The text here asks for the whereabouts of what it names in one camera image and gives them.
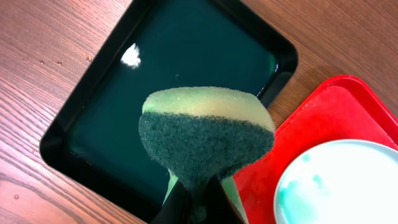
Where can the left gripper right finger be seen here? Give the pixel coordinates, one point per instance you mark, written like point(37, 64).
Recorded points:
point(219, 209)

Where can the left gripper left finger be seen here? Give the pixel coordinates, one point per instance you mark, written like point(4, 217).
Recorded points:
point(177, 207)

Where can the green yellow scrub sponge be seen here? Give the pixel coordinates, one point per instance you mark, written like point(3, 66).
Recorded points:
point(202, 132)

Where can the white plate stained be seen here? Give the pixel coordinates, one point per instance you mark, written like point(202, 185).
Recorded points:
point(343, 181)

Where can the black square tray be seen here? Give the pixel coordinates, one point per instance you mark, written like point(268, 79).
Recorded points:
point(158, 45)

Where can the red plastic tray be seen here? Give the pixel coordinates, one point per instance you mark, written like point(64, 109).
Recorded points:
point(342, 107)

